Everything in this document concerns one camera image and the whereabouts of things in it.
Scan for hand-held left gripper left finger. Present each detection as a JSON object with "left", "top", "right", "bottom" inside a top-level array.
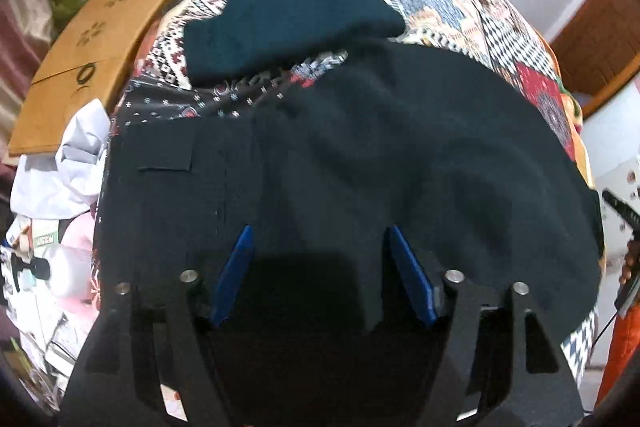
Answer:
[{"left": 59, "top": 224, "right": 257, "bottom": 427}]

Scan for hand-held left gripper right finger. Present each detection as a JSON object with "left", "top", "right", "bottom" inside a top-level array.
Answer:
[{"left": 384, "top": 225, "right": 587, "bottom": 427}]

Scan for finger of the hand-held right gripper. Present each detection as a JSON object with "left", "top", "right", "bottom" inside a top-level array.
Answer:
[{"left": 601, "top": 189, "right": 640, "bottom": 233}]

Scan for dark pants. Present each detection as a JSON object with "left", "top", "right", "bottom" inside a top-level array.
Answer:
[{"left": 91, "top": 38, "right": 605, "bottom": 427}]

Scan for person's right hand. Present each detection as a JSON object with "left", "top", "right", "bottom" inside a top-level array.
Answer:
[{"left": 618, "top": 238, "right": 640, "bottom": 288}]

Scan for person's orange trouser leg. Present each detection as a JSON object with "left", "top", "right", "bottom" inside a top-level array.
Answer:
[{"left": 594, "top": 313, "right": 640, "bottom": 410}]

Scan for pink cloth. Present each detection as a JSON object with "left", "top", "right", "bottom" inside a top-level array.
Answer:
[{"left": 56, "top": 211, "right": 101, "bottom": 308}]

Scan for wooden door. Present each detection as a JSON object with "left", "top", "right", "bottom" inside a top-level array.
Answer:
[{"left": 549, "top": 0, "right": 640, "bottom": 118}]

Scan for white plastic bottle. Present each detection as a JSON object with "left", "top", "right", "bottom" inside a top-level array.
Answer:
[{"left": 31, "top": 245, "right": 94, "bottom": 299}]

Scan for white cloth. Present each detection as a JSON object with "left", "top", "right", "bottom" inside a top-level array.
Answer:
[{"left": 10, "top": 99, "right": 112, "bottom": 222}]

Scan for brown cardboard box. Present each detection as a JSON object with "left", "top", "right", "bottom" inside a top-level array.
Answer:
[{"left": 8, "top": 0, "right": 190, "bottom": 158}]

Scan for folded dark teal garment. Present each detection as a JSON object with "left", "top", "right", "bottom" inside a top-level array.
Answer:
[{"left": 183, "top": 0, "right": 407, "bottom": 86}]

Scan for dusky red curtain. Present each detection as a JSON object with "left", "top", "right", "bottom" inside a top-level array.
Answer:
[{"left": 0, "top": 0, "right": 55, "bottom": 138}]

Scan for black cable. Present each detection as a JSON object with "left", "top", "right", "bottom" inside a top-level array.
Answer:
[{"left": 588, "top": 311, "right": 619, "bottom": 369}]

